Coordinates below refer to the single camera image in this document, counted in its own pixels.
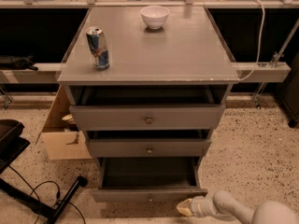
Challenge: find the white hanging cable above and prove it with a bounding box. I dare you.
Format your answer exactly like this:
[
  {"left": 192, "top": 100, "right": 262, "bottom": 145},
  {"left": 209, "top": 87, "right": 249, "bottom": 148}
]
[{"left": 238, "top": 0, "right": 266, "bottom": 82}]

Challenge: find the metal diagonal support rod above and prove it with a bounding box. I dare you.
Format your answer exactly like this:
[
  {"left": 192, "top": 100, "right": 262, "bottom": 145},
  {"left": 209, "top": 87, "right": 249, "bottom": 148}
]
[{"left": 252, "top": 19, "right": 299, "bottom": 109}]

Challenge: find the grey top drawer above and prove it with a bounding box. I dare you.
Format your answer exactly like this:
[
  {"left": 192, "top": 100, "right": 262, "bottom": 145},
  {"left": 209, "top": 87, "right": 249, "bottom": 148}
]
[{"left": 70, "top": 105, "right": 225, "bottom": 131}]

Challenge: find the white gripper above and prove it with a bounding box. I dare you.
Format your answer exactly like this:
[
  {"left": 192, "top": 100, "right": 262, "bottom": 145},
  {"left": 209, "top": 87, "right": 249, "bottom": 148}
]
[{"left": 177, "top": 196, "right": 215, "bottom": 217}]

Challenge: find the black chair base stand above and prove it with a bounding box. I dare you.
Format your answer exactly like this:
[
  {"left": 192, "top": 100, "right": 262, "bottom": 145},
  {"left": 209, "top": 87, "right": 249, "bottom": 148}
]
[{"left": 0, "top": 119, "right": 89, "bottom": 224}]

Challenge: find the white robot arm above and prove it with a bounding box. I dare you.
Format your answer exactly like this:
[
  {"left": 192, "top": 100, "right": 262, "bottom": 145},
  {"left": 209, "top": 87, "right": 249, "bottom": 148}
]
[{"left": 177, "top": 190, "right": 299, "bottom": 224}]

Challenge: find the blue silver energy drink can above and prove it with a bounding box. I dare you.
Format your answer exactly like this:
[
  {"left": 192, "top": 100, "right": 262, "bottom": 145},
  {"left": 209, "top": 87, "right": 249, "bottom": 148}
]
[{"left": 86, "top": 26, "right": 109, "bottom": 70}]

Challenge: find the white ceramic bowl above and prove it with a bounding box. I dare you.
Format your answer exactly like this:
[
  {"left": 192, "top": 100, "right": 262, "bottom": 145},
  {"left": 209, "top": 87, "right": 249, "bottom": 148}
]
[{"left": 140, "top": 6, "right": 170, "bottom": 29}]

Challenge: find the black bag on ledge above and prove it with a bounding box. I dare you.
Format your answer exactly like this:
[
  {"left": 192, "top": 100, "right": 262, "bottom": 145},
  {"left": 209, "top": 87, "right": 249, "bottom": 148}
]
[{"left": 0, "top": 56, "right": 38, "bottom": 71}]

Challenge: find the grey bottom drawer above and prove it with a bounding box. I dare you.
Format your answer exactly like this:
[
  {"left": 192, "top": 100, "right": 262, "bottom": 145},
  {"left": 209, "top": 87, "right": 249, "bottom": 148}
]
[{"left": 92, "top": 157, "right": 207, "bottom": 203}]

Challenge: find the grey wooden drawer cabinet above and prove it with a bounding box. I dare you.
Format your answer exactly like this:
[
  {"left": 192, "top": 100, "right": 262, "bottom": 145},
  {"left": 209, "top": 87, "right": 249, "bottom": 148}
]
[{"left": 55, "top": 5, "right": 240, "bottom": 173}]

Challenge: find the grey middle drawer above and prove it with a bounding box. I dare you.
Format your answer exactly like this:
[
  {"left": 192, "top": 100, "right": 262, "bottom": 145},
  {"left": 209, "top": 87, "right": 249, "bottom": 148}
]
[{"left": 86, "top": 139, "right": 210, "bottom": 158}]

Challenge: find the grey drawer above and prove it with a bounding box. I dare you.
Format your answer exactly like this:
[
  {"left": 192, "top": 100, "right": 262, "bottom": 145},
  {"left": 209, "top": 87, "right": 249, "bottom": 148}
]
[
  {"left": 92, "top": 157, "right": 207, "bottom": 203},
  {"left": 86, "top": 139, "right": 210, "bottom": 158},
  {"left": 70, "top": 105, "right": 225, "bottom": 131}
]

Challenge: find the black floor cable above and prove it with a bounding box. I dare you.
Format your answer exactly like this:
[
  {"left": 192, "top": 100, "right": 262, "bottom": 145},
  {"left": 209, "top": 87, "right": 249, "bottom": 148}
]
[{"left": 7, "top": 165, "right": 87, "bottom": 224}]

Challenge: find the open cardboard box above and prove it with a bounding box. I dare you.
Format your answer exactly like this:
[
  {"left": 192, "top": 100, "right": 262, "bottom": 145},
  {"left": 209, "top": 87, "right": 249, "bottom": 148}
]
[{"left": 41, "top": 87, "right": 91, "bottom": 160}]

